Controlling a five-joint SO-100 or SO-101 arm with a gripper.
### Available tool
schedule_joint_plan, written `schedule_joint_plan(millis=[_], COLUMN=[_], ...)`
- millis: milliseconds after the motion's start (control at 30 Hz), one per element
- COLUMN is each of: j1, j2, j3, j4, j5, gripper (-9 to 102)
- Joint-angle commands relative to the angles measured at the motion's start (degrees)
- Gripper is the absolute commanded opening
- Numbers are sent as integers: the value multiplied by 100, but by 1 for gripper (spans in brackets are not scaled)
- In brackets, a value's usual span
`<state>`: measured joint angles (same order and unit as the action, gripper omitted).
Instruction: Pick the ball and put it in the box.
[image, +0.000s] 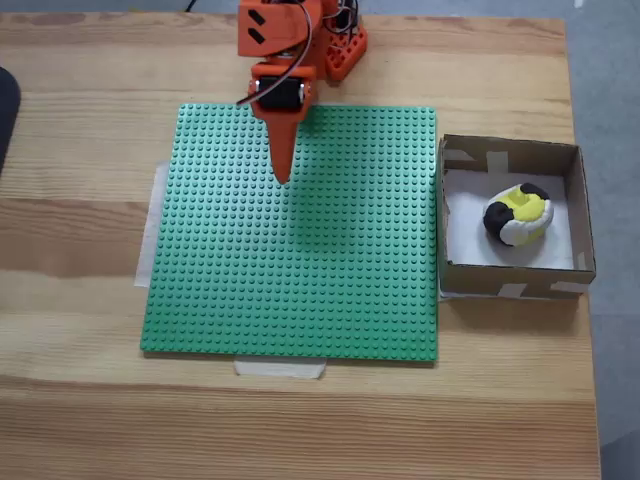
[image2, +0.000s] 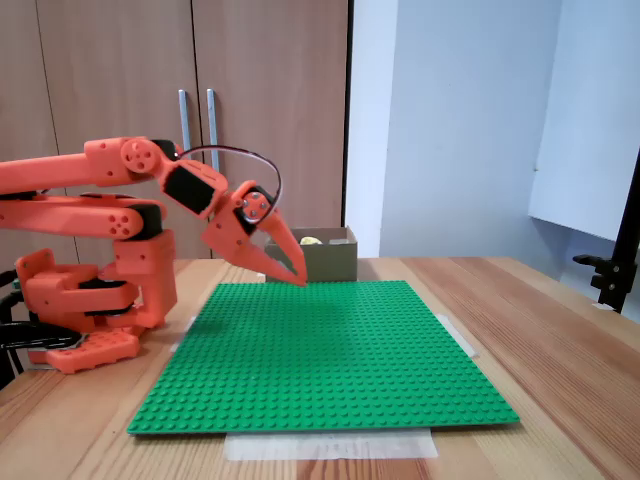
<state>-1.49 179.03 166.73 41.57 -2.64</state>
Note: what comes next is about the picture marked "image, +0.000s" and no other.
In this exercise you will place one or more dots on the brown cardboard box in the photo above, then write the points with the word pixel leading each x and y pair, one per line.
pixel 475 282

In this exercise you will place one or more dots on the black rounded flat object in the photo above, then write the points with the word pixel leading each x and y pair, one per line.
pixel 7 115

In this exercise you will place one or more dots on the masking tape strip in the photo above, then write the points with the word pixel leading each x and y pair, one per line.
pixel 150 225
pixel 280 369

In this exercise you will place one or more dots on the white paper sheet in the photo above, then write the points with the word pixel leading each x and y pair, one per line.
pixel 465 235

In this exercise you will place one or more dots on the yellow white black soft ball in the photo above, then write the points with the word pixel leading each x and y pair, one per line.
pixel 520 215

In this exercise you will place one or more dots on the green studded baseplate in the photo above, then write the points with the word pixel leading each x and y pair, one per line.
pixel 225 240

